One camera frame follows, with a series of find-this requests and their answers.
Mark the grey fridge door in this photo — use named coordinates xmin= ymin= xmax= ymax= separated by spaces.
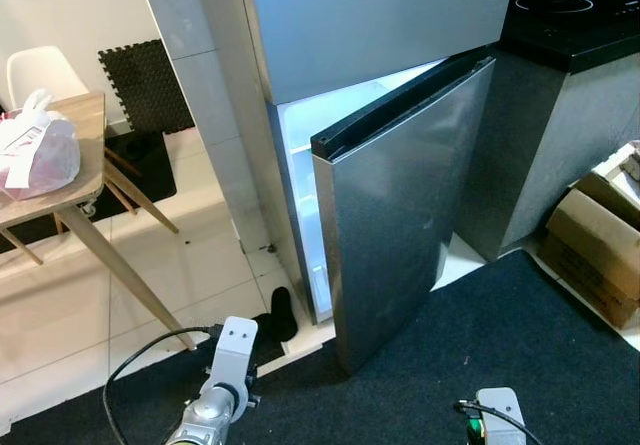
xmin=310 ymin=50 xmax=498 ymax=376

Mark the grey fridge cabinet white interior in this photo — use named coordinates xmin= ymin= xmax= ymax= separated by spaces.
xmin=265 ymin=58 xmax=451 ymax=326

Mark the white cardboard carton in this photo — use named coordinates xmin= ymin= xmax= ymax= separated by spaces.
xmin=590 ymin=143 xmax=640 ymax=228

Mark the large printed cardboard box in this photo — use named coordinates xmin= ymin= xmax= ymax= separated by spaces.
xmin=543 ymin=187 xmax=640 ymax=329

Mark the grey tiled counter base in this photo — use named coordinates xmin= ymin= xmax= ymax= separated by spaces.
xmin=455 ymin=40 xmax=640 ymax=263

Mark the black stone countertop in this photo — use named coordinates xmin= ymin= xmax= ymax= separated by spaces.
xmin=497 ymin=0 xmax=640 ymax=76

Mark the black slipper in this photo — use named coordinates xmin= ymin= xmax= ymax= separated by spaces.
xmin=266 ymin=285 xmax=299 ymax=344

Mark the small black floor mat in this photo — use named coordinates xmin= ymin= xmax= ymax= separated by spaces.
xmin=0 ymin=128 xmax=179 ymax=256

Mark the black foam puzzle tile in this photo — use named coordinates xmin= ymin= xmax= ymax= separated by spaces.
xmin=98 ymin=38 xmax=196 ymax=136

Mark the wooden table with slanted legs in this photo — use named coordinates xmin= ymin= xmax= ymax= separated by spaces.
xmin=0 ymin=92 xmax=198 ymax=353

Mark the pink white plastic bag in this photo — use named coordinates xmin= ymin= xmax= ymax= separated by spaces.
xmin=0 ymin=89 xmax=82 ymax=202

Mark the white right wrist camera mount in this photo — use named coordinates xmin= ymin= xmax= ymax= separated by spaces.
xmin=473 ymin=387 xmax=528 ymax=445

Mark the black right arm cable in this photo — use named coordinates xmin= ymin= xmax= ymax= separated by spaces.
xmin=453 ymin=398 xmax=546 ymax=445

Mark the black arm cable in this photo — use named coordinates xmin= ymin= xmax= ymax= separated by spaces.
xmin=102 ymin=325 xmax=217 ymax=445
xmin=453 ymin=398 xmax=546 ymax=445

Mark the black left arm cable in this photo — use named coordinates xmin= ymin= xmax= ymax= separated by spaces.
xmin=102 ymin=325 xmax=217 ymax=445

